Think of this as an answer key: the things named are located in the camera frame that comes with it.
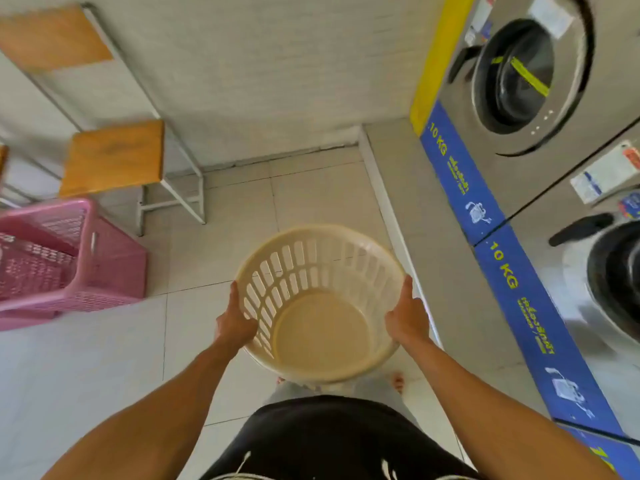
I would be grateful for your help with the person's right forearm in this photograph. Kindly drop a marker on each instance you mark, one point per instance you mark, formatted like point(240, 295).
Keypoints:
point(495, 419)

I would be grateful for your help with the person's left hand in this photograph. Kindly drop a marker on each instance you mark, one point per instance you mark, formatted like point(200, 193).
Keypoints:
point(233, 324)

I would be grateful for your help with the person's right hand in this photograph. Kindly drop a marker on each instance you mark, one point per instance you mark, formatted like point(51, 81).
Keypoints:
point(407, 319)

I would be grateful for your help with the person's left thumb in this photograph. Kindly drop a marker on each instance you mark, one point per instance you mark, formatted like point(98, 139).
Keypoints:
point(236, 297)

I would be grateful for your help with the pink rectangular plastic laundry basket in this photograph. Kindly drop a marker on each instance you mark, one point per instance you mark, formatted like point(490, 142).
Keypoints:
point(75, 259)

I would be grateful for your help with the person's left forearm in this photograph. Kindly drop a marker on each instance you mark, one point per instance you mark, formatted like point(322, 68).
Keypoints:
point(145, 419)

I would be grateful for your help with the person's right thumb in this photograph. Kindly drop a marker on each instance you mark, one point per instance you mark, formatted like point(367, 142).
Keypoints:
point(406, 294)

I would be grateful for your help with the white instruction sticker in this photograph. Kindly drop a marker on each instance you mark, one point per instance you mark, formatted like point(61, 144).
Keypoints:
point(605, 174)

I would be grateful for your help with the black shirt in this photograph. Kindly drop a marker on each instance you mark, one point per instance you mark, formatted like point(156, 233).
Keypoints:
point(335, 439)

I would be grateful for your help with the cream round plastic laundry basket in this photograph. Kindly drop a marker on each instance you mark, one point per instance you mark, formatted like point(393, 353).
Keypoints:
point(320, 314)

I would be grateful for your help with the person's foot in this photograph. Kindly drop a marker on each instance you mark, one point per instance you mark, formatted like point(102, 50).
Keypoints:
point(398, 381)

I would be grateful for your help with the grey trousers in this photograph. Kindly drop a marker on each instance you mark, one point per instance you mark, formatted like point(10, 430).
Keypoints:
point(345, 387)

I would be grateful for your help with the silver front-load washing machine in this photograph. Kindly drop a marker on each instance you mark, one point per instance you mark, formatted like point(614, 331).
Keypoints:
point(530, 84)
point(595, 279)

